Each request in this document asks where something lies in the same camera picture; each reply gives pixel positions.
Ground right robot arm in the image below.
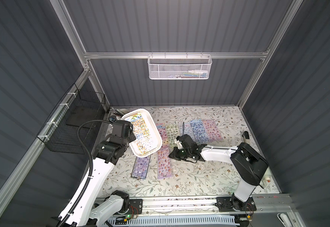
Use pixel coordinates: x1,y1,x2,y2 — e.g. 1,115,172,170
169,134,269,203

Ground green sticker sheet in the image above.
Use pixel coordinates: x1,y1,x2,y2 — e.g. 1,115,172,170
166,124,179,150

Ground white slotted cable duct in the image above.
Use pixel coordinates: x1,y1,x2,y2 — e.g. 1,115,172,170
108,215,240,227

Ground light blue sticker sheet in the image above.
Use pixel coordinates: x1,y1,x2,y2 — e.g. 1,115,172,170
179,122,194,140

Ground panda sticker sheet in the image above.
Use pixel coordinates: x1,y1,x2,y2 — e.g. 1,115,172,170
125,113,156,155

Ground black corrugated cable hose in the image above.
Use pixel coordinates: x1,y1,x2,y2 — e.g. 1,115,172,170
55,120,117,227

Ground black wire wall basket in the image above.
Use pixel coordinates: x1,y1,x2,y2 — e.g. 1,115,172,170
37,86,106,155

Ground purple sticker sheet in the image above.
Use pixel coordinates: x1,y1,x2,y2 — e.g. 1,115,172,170
131,156,151,180

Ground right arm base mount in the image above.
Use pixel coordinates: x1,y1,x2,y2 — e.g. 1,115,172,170
214,195,257,213

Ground black white handheld device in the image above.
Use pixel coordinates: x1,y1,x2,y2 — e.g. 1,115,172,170
241,131,250,144

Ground items in white basket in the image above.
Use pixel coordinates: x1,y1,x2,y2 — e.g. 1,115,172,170
168,70,209,79

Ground white plastic storage tray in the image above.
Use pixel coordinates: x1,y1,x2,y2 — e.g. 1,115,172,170
121,109,163,158

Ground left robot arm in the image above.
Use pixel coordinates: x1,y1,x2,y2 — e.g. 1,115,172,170
48,120,136,227

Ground white wire wall basket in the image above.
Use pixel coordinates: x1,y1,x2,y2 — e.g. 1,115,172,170
147,55,212,80

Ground pink 3D sticker sheet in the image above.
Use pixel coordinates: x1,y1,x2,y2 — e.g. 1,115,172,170
157,145,173,180
202,119,223,142

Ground white object bottom right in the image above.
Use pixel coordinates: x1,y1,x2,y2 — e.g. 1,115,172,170
277,213,293,227

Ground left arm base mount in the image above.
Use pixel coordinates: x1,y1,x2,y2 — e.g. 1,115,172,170
114,199,143,216

